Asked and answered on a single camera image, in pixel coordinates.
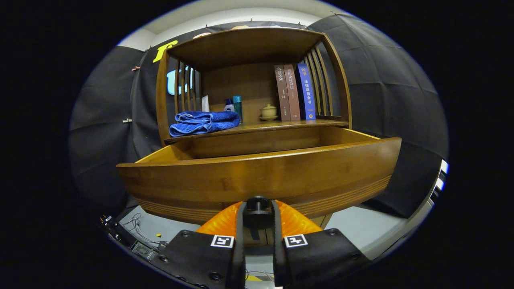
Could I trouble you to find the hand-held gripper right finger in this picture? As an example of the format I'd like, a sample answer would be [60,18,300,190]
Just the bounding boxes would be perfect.
[272,199,371,288]

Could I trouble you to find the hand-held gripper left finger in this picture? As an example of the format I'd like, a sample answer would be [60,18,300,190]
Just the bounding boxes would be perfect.
[158,201,247,289]

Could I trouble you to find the wooden countertop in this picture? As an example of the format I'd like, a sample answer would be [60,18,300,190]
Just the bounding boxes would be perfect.
[165,118,349,145]

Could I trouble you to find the wooden cabinet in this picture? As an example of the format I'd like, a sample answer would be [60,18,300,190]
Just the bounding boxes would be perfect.
[155,27,353,245]

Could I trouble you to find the grey electronics box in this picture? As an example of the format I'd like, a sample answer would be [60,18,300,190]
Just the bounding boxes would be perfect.
[131,241,159,261]

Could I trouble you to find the blue towel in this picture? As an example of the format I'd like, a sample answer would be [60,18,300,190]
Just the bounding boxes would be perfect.
[169,111,241,138]

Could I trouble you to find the brown book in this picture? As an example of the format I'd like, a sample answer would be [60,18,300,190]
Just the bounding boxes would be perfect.
[274,65,291,122]

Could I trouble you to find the reddish-brown book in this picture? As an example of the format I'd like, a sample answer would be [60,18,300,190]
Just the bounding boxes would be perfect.
[283,64,301,121]

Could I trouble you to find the blue book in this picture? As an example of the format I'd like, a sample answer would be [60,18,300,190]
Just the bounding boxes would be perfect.
[296,63,316,121]

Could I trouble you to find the thin cables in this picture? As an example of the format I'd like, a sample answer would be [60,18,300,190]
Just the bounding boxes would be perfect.
[120,213,169,247]

